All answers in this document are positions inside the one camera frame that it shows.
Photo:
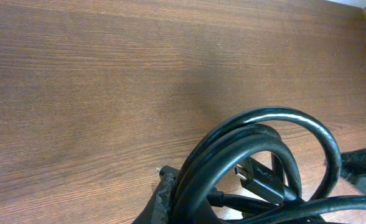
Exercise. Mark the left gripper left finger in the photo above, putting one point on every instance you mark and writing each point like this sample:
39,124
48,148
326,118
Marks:
159,207

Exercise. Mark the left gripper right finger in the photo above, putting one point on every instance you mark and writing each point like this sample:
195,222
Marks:
354,168

